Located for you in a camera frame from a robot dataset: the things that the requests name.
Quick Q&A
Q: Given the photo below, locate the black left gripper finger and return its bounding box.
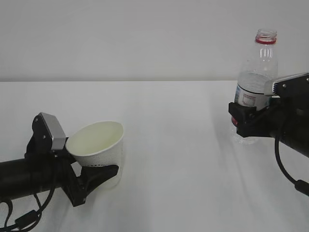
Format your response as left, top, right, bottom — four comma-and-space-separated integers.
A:
81, 165, 119, 196

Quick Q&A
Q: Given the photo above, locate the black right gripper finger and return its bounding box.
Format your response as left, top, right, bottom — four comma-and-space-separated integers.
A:
228, 102, 266, 138

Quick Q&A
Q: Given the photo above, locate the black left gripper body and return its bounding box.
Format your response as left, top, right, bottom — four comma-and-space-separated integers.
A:
52, 149, 86, 207

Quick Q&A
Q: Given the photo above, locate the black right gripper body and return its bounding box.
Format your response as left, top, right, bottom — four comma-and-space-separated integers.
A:
243, 95, 309, 145

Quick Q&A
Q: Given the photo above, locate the white paper cup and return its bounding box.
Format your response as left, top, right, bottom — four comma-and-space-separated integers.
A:
65, 121, 125, 189

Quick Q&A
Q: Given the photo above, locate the clear Nongfu Spring water bottle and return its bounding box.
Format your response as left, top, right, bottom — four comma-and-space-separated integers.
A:
230, 28, 279, 145

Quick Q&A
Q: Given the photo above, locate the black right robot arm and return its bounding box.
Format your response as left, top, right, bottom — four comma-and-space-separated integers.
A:
228, 98, 309, 157

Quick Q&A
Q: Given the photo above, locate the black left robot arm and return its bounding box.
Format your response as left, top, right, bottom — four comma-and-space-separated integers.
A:
0, 150, 119, 207

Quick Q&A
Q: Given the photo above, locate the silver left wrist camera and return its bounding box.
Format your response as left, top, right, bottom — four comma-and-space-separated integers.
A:
25, 112, 66, 159

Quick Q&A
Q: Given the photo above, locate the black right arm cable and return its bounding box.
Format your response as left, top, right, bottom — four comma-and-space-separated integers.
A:
274, 135, 309, 198

